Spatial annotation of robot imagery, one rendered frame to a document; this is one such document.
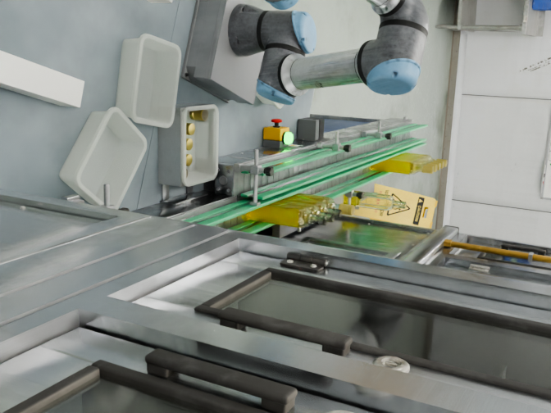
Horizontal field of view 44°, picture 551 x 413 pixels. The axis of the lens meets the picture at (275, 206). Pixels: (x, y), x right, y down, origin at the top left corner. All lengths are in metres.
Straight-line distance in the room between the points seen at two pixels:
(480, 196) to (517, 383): 7.33
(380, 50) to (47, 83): 0.75
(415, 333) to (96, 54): 1.19
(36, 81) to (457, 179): 6.82
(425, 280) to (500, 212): 7.07
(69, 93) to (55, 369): 1.00
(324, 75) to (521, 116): 6.12
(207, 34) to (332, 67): 0.43
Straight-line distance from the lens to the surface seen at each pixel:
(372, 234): 2.54
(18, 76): 1.50
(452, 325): 0.81
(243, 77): 2.11
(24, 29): 1.59
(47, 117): 1.64
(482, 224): 8.05
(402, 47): 1.61
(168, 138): 1.92
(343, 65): 1.72
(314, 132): 2.65
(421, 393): 0.60
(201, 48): 2.00
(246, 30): 2.00
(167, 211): 1.87
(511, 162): 7.87
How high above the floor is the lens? 1.93
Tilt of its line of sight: 27 degrees down
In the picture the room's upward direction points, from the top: 99 degrees clockwise
